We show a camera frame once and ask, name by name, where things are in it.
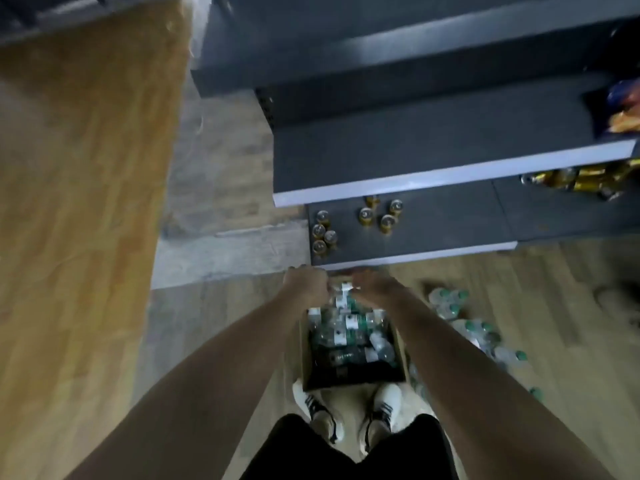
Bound person's right hand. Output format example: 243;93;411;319
349;269;401;308

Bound person's left hand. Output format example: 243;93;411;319
282;264;331;311

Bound water bottles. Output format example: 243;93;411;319
307;294;399;375
407;287;543;401

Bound brown cardboard box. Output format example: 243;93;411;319
299;279;409;393

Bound dark grey metal shelf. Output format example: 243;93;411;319
189;0;640;268

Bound person's left forearm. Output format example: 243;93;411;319
65;294;326;480

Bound person's right forearm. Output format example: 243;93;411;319
385;294;616;480

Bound person's white right shoe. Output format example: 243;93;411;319
361;383;403;453

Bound person's white shoe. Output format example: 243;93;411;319
361;383;403;453
291;382;346;443

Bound person's white left shoe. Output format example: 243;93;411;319
291;382;346;443

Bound person's black shorts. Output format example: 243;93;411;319
239;413;461;480

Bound group of small gold cans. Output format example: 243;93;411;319
309;194;406;258

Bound scattered gold drink cans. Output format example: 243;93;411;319
519;159;640;201

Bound pile of blue orange snack packets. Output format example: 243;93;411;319
582;78;640;141

